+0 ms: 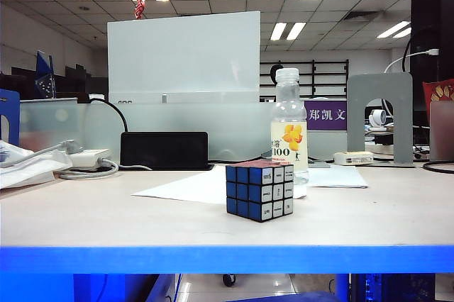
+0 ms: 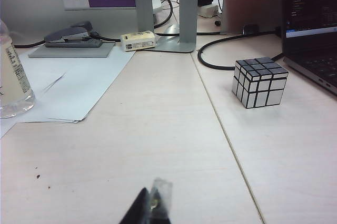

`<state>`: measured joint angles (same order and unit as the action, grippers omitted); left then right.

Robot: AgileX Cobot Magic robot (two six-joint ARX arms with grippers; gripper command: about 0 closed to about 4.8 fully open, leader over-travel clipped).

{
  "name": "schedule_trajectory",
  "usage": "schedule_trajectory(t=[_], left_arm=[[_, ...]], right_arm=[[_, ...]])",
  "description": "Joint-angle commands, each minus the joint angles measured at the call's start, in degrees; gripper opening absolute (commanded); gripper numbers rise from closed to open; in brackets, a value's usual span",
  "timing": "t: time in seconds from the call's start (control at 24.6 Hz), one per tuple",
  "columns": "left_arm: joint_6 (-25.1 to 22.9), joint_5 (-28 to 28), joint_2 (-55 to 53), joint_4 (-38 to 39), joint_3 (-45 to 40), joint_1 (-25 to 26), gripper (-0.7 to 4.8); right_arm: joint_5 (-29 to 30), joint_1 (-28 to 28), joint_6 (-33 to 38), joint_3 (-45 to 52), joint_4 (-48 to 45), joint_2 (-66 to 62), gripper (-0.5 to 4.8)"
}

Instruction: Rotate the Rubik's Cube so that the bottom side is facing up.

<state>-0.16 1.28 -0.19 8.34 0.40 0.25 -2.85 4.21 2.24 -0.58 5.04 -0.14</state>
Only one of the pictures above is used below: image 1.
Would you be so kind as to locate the blue white red Rubik's cube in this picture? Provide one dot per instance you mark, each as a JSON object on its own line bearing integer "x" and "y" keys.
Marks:
{"x": 248, "y": 192}

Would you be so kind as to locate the clear plastic drink bottle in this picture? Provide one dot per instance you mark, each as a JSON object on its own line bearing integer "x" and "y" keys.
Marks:
{"x": 289, "y": 114}

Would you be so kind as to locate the black rectangular box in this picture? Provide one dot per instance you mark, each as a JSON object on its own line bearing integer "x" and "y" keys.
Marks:
{"x": 163, "y": 149}

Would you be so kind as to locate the white paper sheet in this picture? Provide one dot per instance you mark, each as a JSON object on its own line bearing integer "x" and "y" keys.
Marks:
{"x": 337, "y": 176}
{"x": 184, "y": 188}

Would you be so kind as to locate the black chair headrest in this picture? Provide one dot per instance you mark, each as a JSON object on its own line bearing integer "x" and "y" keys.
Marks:
{"x": 273, "y": 71}

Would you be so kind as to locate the white translucent board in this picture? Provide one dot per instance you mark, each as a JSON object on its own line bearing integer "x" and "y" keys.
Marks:
{"x": 184, "y": 57}

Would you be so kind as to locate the purple name sign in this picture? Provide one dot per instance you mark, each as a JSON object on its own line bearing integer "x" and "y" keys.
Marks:
{"x": 326, "y": 115}

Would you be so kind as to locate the small white charger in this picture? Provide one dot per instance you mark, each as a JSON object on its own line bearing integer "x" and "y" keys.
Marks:
{"x": 354, "y": 157}

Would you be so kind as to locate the white power adapter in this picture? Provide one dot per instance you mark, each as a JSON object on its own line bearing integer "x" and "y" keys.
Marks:
{"x": 88, "y": 156}

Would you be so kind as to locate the black caster wheel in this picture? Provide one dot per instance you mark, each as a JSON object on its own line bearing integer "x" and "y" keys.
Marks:
{"x": 228, "y": 280}

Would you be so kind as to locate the small white desk fan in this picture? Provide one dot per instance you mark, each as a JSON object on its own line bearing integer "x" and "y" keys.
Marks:
{"x": 377, "y": 117}

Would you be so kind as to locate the red hanging ornament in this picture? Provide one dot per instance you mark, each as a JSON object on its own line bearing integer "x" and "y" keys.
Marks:
{"x": 139, "y": 8}

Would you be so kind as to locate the frosted glass desk partition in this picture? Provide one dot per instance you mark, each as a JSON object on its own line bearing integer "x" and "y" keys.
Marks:
{"x": 53, "y": 121}

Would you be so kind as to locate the grey metal bookend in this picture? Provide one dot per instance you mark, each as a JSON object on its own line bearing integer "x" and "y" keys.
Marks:
{"x": 404, "y": 121}

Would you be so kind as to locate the blue flag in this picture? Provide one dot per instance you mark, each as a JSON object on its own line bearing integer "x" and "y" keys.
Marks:
{"x": 44, "y": 75}

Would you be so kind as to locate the clear plastic document bag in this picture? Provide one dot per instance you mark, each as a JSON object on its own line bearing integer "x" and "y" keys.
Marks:
{"x": 28, "y": 172}

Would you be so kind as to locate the pink translucent panel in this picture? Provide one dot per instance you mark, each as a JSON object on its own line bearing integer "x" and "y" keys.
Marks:
{"x": 441, "y": 132}

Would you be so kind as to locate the blue metal bookend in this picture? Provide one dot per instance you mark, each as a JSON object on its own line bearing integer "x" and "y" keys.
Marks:
{"x": 14, "y": 103}

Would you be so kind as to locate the red patterned cushion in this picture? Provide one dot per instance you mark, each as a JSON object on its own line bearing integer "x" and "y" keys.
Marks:
{"x": 441, "y": 91}

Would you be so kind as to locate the black monitor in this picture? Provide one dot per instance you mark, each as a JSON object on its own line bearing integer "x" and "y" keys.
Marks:
{"x": 429, "y": 15}

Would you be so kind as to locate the black wall shelf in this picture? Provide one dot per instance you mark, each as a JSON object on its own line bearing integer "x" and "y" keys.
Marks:
{"x": 313, "y": 82}

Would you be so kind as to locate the blue metal table frame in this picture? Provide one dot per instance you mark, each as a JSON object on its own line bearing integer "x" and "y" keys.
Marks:
{"x": 227, "y": 259}

